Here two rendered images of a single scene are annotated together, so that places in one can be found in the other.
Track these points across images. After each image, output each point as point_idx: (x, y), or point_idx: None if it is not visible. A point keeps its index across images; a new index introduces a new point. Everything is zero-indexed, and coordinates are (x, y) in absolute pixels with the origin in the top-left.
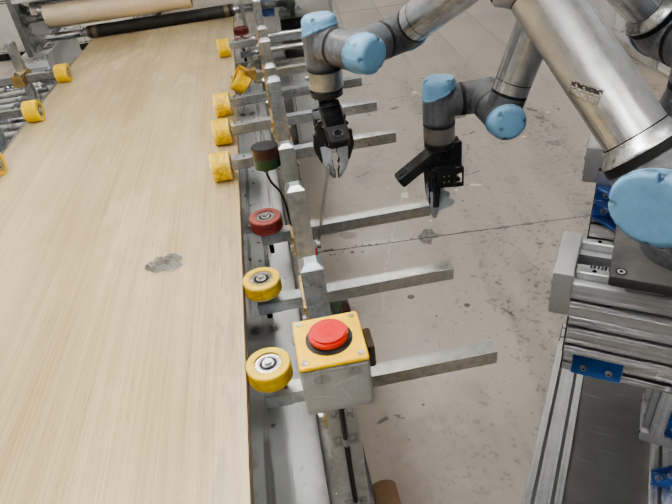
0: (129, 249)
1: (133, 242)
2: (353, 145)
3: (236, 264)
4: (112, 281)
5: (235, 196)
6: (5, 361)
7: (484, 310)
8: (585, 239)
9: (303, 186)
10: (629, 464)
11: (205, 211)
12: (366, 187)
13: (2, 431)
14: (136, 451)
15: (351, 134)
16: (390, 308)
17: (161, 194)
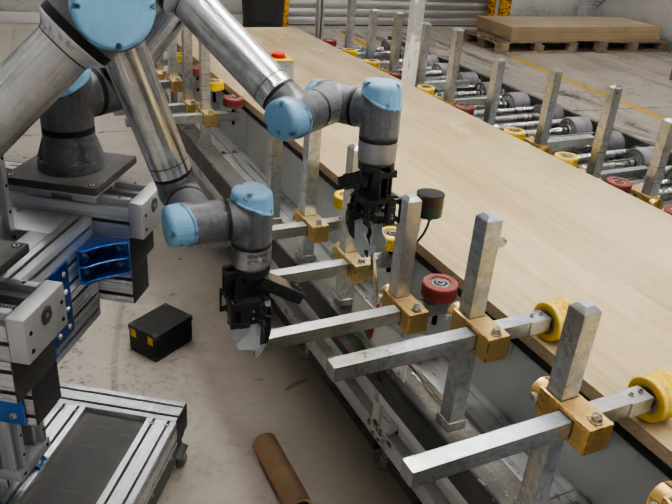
0: (545, 255)
1: (551, 261)
2: (345, 221)
3: (426, 244)
4: (520, 233)
5: (505, 310)
6: (521, 196)
7: None
8: (129, 198)
9: (350, 146)
10: (54, 482)
11: (518, 291)
12: None
13: (472, 176)
14: None
15: (347, 208)
16: None
17: (607, 313)
